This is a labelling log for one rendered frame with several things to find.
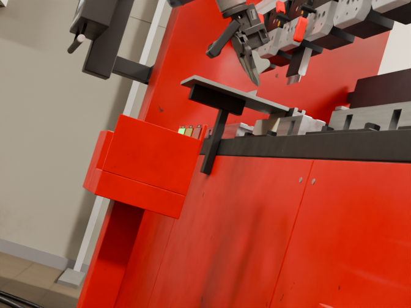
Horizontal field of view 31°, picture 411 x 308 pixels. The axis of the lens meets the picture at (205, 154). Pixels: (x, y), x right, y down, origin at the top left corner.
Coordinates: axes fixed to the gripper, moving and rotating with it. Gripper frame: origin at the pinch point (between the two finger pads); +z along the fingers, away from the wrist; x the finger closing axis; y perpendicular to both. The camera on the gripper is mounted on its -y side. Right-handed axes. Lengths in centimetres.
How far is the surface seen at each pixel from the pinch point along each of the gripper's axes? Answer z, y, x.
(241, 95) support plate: 1.5, -7.1, -8.1
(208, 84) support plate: -4.1, -13.7, -7.1
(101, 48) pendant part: -36, -17, 140
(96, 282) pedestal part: 22, -59, -51
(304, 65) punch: 0.6, 13.3, -4.1
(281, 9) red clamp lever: -15.9, 17.6, 7.9
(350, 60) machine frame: 8, 68, 86
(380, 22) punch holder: -2.9, 17.4, -43.7
